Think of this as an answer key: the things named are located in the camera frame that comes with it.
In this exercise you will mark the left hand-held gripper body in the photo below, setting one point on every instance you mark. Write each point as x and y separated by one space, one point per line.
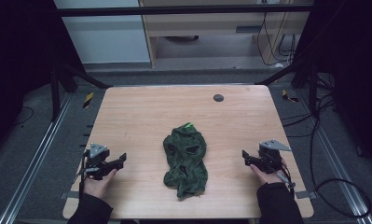
95 161

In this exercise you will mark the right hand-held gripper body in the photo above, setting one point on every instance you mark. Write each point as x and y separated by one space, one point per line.
270 157

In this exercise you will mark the dark green cloth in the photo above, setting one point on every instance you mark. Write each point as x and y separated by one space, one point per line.
185 158

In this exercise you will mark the person's right hand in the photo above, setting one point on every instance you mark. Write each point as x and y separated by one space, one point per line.
267 179

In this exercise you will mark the person's left hand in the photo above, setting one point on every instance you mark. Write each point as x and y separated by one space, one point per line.
96 188

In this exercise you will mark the grey tape tab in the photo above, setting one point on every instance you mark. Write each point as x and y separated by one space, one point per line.
69 195
305 195

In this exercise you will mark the yellow black striped tape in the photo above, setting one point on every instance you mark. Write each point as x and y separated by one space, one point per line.
288 97
88 100

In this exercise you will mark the grey round table grommet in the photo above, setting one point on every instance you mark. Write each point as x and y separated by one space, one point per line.
218 98

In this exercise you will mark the black metal stand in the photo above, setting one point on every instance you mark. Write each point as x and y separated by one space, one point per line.
54 93
312 90

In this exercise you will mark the white cabinet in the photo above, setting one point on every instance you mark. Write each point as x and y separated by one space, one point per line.
106 37

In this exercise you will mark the dark curtain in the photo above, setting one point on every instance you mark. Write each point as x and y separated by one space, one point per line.
19 62
351 62

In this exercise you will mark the light wooden desk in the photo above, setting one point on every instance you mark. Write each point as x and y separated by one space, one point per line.
205 26

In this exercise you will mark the black horizontal bar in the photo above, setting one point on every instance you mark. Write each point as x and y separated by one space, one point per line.
174 10

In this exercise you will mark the metal floor rail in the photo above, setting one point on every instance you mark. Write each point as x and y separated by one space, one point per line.
34 161
339 174

